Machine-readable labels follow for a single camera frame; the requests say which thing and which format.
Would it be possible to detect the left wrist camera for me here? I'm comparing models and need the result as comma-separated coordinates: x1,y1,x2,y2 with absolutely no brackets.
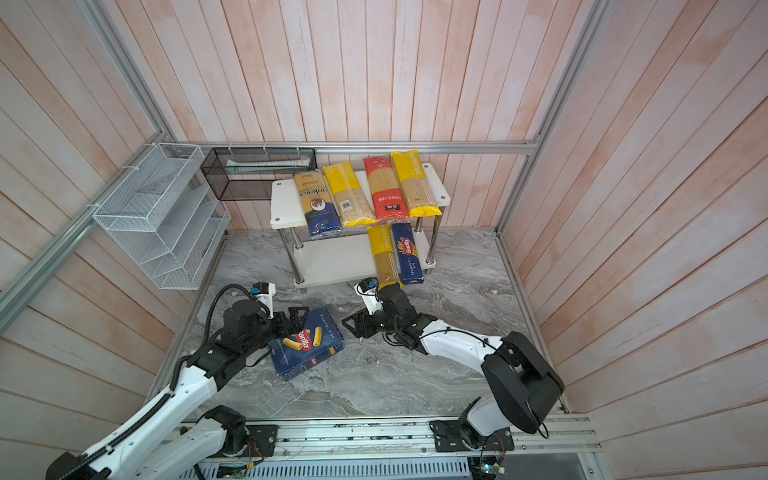
251,282,276,319

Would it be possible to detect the red spaghetti bag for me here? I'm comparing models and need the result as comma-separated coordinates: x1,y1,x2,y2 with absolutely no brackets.
364,157,410,222

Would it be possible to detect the yellow Pastatime spaghetti bag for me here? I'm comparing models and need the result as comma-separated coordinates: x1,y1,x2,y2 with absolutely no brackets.
367,225,400,289

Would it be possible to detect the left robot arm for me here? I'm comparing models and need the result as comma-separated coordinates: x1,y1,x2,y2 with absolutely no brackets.
46,283,309,479

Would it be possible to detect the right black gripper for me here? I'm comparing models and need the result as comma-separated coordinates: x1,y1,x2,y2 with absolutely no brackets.
343,303,403,337

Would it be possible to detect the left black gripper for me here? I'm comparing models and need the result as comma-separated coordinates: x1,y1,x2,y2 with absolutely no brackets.
243,306,310,355

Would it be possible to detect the dark blue spaghetti bag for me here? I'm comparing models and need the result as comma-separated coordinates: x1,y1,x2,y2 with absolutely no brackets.
293,170,343,239

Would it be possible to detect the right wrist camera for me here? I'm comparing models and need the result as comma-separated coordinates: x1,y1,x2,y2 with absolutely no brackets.
354,277,383,315

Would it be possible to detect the blue Barilla spaghetti box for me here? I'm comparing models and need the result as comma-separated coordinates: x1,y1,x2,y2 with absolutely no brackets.
391,223,424,285

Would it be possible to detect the aluminium frame bar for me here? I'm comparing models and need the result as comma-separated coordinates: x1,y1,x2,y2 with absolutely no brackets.
194,140,539,155
1,131,169,334

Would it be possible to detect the blue Barilla pasta box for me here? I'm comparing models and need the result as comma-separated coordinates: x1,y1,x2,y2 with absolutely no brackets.
269,306,344,381

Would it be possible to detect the white wire mesh rack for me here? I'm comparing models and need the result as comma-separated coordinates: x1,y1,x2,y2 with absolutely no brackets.
94,143,230,291

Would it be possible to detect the aluminium frame back bar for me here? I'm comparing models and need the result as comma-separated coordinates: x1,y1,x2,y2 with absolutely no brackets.
194,140,539,155

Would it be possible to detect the yellow spaghetti bag with barcode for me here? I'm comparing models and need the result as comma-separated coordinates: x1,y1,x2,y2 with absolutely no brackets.
323,162,377,227

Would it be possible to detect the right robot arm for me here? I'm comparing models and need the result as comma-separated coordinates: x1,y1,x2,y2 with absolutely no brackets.
342,278,565,452

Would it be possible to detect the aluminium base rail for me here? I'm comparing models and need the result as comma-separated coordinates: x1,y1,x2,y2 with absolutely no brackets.
104,413,604,480

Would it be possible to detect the black mesh basket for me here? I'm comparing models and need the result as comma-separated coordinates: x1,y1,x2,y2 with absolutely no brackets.
201,146,317,201

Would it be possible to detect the aluminium frame left bar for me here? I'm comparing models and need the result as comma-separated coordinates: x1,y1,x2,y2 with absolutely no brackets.
1,131,169,334

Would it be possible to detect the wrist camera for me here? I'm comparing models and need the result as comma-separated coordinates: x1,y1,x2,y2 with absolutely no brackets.
251,282,276,319
354,277,383,315

